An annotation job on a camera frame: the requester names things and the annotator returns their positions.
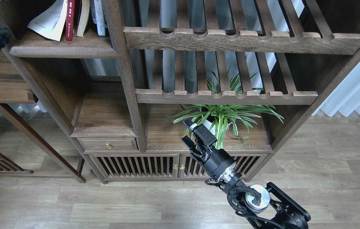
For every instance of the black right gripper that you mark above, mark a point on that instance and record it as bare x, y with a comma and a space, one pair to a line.
217, 163

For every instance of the upright cream paged book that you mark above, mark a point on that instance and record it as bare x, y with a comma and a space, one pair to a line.
84, 10

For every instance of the red cover book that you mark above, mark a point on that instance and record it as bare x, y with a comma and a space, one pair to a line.
69, 29

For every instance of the dark wooden bookshelf unit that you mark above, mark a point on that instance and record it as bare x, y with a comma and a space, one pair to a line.
119, 88

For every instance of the green spider plant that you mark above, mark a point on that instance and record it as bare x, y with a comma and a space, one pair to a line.
225, 115

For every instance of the upright white book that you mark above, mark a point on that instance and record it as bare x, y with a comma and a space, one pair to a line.
98, 16

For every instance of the brass drawer knob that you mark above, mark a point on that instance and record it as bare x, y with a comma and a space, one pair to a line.
108, 146

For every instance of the yellow green cover book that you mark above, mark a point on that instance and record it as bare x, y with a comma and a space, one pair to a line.
50, 24

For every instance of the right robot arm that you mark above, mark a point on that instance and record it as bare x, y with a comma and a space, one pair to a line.
264, 207

